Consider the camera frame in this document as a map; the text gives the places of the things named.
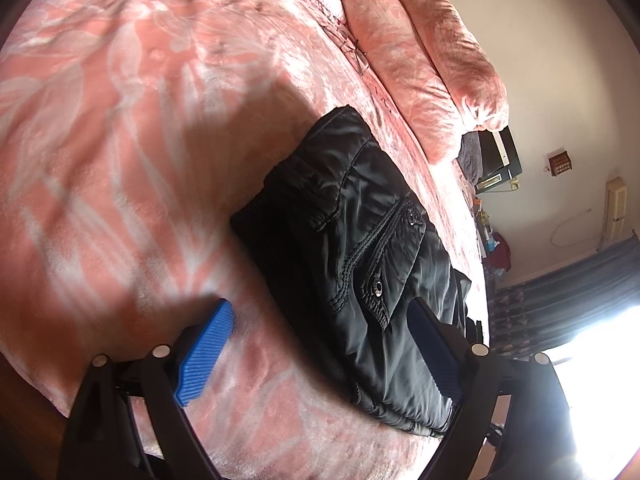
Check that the dark bed headboard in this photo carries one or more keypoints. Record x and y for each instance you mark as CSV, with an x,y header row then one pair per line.
x,y
500,161

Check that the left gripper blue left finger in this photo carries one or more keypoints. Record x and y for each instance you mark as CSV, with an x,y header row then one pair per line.
x,y
198,349

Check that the wooden wall lamp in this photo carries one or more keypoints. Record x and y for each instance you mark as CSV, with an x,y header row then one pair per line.
x,y
559,162

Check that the folded pink quilt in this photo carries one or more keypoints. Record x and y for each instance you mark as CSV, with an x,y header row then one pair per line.
x,y
434,69

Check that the grey pillow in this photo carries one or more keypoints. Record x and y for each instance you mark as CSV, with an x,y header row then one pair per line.
x,y
470,157

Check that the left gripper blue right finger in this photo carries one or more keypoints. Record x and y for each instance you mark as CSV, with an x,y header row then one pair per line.
x,y
441,346

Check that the wall air conditioner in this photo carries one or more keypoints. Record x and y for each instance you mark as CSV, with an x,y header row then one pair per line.
x,y
615,214

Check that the pink floral bed blanket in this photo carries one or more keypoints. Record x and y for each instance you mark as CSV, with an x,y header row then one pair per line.
x,y
131,130

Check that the right bedside table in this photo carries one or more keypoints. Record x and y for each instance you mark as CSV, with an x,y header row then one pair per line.
x,y
486,238

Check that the red clothes pile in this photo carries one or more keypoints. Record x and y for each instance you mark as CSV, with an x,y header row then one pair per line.
x,y
500,257

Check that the dark patterned curtain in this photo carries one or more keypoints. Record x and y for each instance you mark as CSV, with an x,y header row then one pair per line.
x,y
548,311

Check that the black padded pants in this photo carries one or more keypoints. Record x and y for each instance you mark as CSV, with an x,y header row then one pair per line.
x,y
344,245

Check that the eyeglasses on bed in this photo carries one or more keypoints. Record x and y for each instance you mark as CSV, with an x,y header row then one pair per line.
x,y
355,56

